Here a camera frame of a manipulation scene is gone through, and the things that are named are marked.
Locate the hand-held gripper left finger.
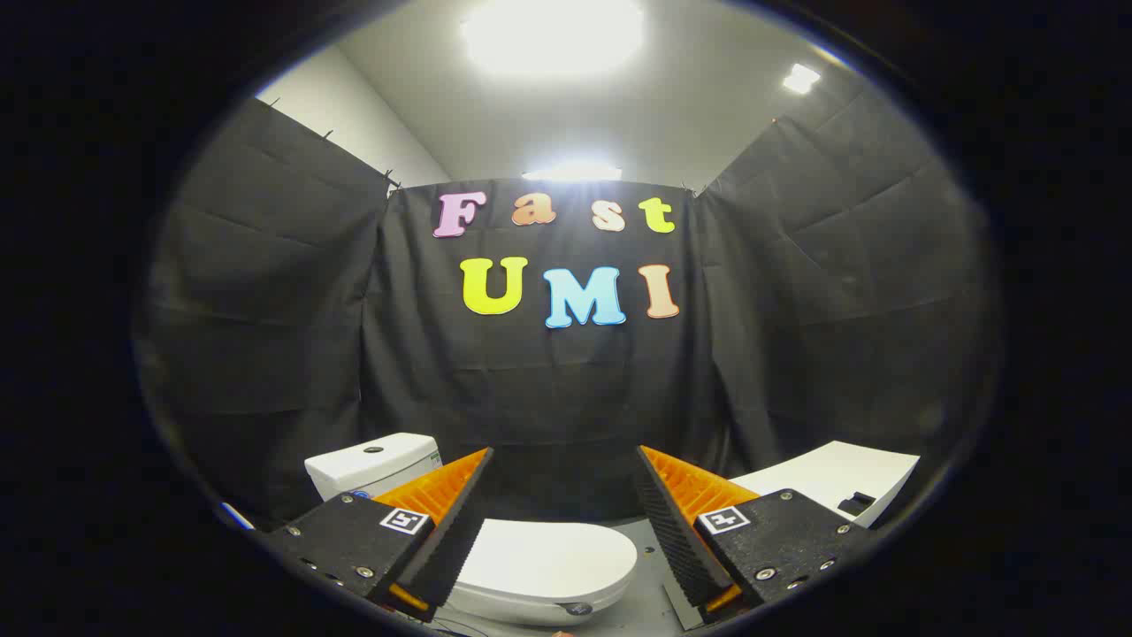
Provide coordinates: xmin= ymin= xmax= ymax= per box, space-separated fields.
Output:
xmin=256 ymin=447 xmax=494 ymax=623

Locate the white toilet bowl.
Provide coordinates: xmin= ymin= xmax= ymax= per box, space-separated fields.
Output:
xmin=440 ymin=571 xmax=634 ymax=628

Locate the grey drawer cabinet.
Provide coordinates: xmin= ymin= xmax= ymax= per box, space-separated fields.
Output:
xmin=730 ymin=441 xmax=921 ymax=530

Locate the large ceiling light panel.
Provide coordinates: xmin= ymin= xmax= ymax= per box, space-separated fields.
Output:
xmin=460 ymin=0 xmax=646 ymax=77

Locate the white toilet lid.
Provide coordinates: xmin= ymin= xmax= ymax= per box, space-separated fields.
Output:
xmin=451 ymin=519 xmax=639 ymax=604

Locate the black backdrop cloth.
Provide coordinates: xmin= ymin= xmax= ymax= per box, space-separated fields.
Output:
xmin=133 ymin=84 xmax=1005 ymax=532

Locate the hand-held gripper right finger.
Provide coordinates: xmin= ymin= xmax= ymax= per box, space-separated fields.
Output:
xmin=632 ymin=445 xmax=878 ymax=627

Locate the ceiling light behind cloth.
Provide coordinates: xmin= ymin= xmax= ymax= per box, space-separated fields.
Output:
xmin=522 ymin=162 xmax=623 ymax=182

